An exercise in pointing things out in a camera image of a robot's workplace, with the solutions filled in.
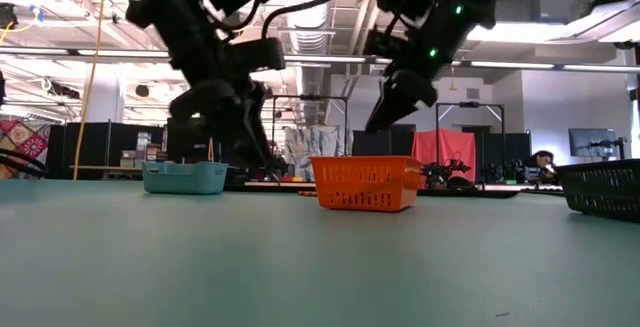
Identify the black partition panel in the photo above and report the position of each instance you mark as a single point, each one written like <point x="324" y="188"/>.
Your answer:
<point x="90" y="147"/>
<point x="190" y="142"/>
<point x="390" y="144"/>

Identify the colourful patterned quilt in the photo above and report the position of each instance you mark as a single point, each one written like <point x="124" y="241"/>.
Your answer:
<point x="20" y="139"/>

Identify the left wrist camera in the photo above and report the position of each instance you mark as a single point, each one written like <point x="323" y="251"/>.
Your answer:
<point x="260" y="54"/>

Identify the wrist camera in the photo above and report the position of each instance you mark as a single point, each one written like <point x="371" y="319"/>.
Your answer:
<point x="381" y="44"/>
<point x="260" y="54"/>

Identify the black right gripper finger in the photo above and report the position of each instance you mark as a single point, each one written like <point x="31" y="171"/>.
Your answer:
<point x="400" y="97"/>

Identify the orange plastic basket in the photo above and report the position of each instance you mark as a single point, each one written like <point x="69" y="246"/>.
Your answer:
<point x="365" y="187"/>

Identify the computer monitor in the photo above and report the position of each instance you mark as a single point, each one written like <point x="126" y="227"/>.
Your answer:
<point x="592" y="142"/>

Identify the teal table mat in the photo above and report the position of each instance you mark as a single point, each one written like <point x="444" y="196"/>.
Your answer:
<point x="150" y="267"/>

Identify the black background robot arm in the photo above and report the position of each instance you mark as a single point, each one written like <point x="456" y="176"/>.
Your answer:
<point x="440" y="172"/>

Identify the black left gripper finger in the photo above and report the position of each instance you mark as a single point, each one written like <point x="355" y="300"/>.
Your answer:
<point x="255" y="132"/>

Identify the white blue patterned cloth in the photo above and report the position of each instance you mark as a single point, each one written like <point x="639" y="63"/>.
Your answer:
<point x="310" y="152"/>

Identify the orange crayon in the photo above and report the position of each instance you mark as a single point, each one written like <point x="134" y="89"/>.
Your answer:
<point x="307" y="194"/>

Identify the black metal table frame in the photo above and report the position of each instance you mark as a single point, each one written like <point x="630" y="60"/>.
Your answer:
<point x="270" y="186"/>

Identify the large silver ventilation duct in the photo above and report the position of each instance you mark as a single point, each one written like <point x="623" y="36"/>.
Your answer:
<point x="307" y="32"/>

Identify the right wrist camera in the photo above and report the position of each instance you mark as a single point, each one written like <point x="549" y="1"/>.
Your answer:
<point x="381" y="44"/>

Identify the person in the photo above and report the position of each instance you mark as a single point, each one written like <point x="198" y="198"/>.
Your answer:
<point x="542" y="164"/>

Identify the black plastic basket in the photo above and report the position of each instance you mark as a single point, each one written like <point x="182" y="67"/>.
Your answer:
<point x="600" y="192"/>

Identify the black rig frame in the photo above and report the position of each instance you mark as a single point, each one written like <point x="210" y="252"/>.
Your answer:
<point x="310" y="98"/>
<point x="470" y="104"/>

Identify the stacked storage boxes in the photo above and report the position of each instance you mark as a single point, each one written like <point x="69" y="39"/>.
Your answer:
<point x="142" y="149"/>

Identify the long LED light bar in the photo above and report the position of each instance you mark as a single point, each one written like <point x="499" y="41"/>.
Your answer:
<point x="325" y="58"/>

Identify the red cloth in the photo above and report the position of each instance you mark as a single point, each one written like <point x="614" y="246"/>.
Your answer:
<point x="435" y="147"/>

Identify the teal plastic bin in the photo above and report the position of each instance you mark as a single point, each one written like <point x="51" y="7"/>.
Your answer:
<point x="185" y="179"/>

